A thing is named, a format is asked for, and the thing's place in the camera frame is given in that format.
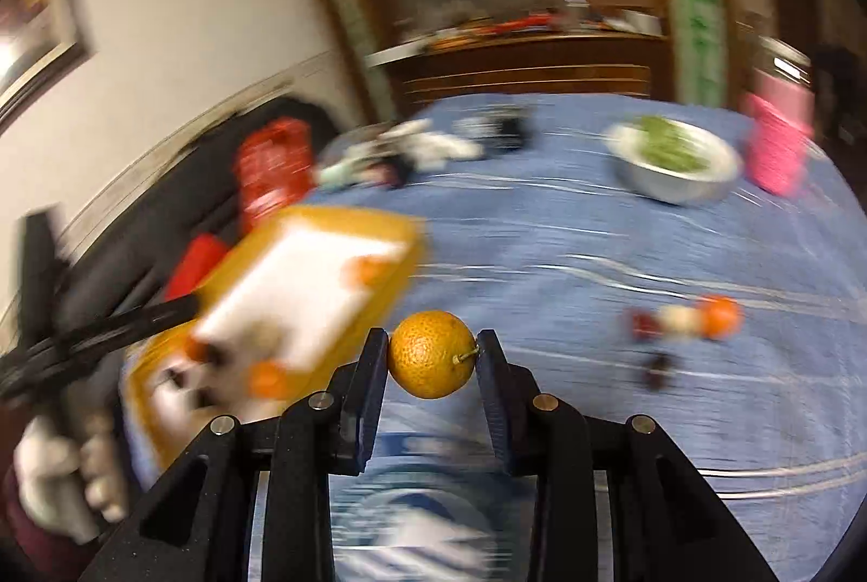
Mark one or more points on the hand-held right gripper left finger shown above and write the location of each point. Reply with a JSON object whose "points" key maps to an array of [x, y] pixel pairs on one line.
{"points": [[366, 399]]}

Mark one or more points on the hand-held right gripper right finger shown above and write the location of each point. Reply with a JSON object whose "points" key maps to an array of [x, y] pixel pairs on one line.
{"points": [[491, 399]]}

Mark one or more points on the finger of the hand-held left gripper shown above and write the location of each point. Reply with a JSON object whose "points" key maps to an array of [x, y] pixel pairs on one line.
{"points": [[122, 326]]}

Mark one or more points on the oval orange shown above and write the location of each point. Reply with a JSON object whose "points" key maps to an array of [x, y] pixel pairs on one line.
{"points": [[430, 355]]}

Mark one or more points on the small round orange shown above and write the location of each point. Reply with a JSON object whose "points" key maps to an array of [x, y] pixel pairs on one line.
{"points": [[721, 318], [200, 350]]}

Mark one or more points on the large orange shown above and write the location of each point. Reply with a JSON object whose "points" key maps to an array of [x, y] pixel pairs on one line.
{"points": [[267, 380]]}

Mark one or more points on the yellow cardboard box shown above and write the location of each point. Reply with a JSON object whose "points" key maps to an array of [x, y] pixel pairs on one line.
{"points": [[325, 216]]}

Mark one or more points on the person's left hand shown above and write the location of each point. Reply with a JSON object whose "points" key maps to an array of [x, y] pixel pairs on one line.
{"points": [[54, 467]]}

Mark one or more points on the black sofa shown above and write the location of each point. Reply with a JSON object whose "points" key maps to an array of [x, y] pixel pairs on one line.
{"points": [[169, 202]]}

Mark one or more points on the blue plaid tablecloth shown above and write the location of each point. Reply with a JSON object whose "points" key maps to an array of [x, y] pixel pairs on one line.
{"points": [[542, 257]]}

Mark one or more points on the red date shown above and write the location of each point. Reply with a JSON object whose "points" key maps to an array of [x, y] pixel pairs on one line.
{"points": [[643, 324]]}

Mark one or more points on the small peeled sugarcane piece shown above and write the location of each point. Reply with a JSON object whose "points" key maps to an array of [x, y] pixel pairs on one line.
{"points": [[681, 322]]}

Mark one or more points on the red plastic bag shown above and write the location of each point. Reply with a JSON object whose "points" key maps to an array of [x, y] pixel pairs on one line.
{"points": [[274, 169]]}

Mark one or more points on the white glove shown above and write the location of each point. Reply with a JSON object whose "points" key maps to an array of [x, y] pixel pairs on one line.
{"points": [[440, 145], [345, 170]]}

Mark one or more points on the black battery box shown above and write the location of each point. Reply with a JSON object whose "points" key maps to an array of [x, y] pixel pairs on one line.
{"points": [[501, 128]]}

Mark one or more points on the white bowl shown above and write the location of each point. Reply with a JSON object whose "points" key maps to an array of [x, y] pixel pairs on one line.
{"points": [[677, 188]]}

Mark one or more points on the green lettuce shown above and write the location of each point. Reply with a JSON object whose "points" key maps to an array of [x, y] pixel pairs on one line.
{"points": [[667, 145]]}

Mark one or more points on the wooden counter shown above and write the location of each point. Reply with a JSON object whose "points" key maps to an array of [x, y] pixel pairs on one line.
{"points": [[515, 74]]}

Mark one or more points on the glass jar with pink sleeve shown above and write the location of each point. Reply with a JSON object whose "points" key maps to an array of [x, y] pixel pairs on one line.
{"points": [[775, 148]]}

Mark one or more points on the framed wall picture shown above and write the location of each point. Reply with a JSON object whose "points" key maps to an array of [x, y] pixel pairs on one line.
{"points": [[40, 13]]}

